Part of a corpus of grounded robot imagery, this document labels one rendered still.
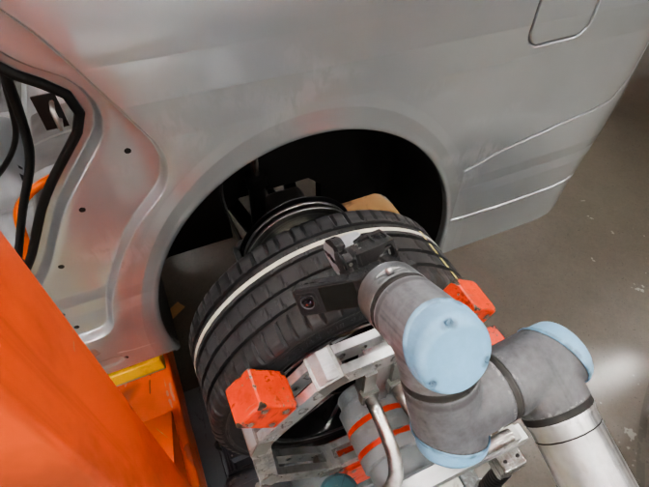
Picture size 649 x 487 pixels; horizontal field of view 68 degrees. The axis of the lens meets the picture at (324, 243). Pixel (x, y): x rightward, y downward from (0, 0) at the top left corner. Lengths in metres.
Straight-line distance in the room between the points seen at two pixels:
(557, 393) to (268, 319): 0.49
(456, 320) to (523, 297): 1.98
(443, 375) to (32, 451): 0.37
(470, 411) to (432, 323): 0.13
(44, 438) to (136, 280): 0.69
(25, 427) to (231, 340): 0.57
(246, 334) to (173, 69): 0.47
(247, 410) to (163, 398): 0.56
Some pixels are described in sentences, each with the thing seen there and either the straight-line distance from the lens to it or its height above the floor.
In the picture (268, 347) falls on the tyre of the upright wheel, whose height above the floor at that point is 1.12.
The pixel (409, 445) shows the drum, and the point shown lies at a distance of 1.04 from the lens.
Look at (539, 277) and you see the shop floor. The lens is 2.59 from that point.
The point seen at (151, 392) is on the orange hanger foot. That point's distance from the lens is 1.40.
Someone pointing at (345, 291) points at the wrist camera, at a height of 1.34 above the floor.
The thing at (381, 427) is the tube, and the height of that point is 1.01.
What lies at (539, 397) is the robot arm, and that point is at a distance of 0.65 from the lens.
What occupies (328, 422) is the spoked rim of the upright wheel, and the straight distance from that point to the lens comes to 1.35.
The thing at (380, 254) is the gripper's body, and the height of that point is 1.35.
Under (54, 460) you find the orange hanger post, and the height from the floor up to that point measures 1.47.
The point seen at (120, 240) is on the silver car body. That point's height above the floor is 1.17.
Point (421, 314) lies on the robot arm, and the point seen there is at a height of 1.46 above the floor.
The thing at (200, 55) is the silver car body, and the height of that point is 1.52.
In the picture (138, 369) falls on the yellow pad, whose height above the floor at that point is 0.72.
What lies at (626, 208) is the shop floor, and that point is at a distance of 3.16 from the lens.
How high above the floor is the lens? 1.89
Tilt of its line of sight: 49 degrees down
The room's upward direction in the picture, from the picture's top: straight up
